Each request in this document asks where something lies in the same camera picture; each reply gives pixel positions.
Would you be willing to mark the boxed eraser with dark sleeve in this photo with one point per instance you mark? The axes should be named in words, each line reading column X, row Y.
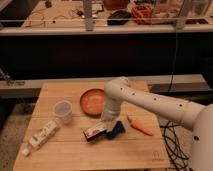
column 95, row 131

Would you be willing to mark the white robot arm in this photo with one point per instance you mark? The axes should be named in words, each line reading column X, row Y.
column 193, row 116

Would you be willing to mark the wooden board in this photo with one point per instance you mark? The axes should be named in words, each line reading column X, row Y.
column 82, row 144

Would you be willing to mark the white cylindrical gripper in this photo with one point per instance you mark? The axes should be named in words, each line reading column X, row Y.
column 111, row 110

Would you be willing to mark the white clear plastic bottle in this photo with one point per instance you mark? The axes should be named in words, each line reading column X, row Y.
column 41, row 137

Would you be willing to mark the orange object on shelf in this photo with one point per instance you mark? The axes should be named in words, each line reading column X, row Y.
column 142, row 14

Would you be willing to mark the metal shelf post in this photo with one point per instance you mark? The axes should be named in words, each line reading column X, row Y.
column 87, row 6

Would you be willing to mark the black object on shelf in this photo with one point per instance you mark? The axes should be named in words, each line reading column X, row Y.
column 119, row 17

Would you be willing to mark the clear plastic cup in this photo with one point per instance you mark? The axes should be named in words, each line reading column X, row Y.
column 63, row 111

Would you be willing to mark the orange toy carrot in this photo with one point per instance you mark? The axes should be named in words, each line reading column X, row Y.
column 138, row 126

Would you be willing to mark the orange round plate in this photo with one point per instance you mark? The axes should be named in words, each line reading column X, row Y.
column 92, row 101

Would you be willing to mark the metal clamp at left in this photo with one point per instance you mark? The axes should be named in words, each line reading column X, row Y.
column 9, row 80

